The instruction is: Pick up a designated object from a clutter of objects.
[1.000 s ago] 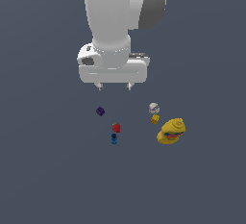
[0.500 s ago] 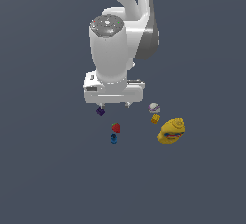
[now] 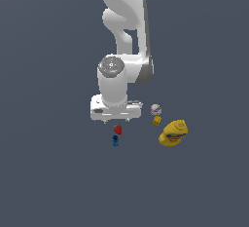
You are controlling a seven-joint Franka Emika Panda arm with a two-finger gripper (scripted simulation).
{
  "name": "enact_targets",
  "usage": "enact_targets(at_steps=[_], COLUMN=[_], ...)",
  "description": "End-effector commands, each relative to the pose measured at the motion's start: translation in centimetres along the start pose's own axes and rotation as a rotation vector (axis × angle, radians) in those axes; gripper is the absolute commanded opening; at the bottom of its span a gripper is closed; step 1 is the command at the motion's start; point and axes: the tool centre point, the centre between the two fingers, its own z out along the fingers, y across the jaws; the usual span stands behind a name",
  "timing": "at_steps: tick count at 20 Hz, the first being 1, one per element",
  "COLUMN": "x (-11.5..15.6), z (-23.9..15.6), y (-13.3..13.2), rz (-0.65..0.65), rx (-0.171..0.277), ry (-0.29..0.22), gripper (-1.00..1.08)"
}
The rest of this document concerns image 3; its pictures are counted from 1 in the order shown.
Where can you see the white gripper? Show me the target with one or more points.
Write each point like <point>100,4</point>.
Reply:
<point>113,111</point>

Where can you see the red strawberry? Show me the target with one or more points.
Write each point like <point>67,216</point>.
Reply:
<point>117,129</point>

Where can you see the small blue cylinder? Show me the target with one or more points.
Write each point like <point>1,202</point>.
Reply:
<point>115,140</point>

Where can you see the small yellow block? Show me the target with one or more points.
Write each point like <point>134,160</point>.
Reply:
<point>157,120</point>

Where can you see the white purple-striped ball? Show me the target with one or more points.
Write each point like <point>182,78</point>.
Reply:
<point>156,109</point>

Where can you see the yellow mustard bottle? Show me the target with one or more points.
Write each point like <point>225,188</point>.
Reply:
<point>173,133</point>

